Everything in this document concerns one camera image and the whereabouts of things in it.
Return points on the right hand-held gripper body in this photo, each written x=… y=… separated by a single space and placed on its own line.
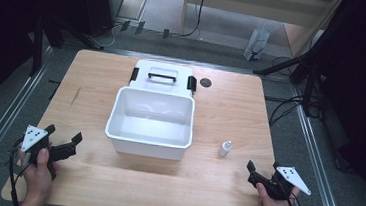
x=284 y=182

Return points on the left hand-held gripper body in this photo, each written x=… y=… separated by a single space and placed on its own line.
x=35 y=142

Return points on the small white dropper bottle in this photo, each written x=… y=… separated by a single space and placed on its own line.
x=225 y=149

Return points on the white plastic storage box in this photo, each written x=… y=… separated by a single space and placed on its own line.
x=150 y=123

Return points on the person's left hand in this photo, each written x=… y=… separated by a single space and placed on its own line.
x=39 y=177

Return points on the black metal stand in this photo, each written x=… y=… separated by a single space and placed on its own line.
x=37 y=46

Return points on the black round table grommet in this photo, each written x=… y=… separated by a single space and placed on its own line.
x=206 y=82

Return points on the black tripod stand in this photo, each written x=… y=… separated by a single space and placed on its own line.
x=303 y=65

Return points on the white plastic bag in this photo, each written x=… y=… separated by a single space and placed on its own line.
x=256 y=42

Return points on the dark cabinet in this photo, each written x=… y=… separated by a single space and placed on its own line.
x=102 y=2

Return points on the metal floor rail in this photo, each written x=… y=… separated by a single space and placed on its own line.
x=1 y=127
x=319 y=161

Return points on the light wooden furniture frame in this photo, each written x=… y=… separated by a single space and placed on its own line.
x=259 y=6

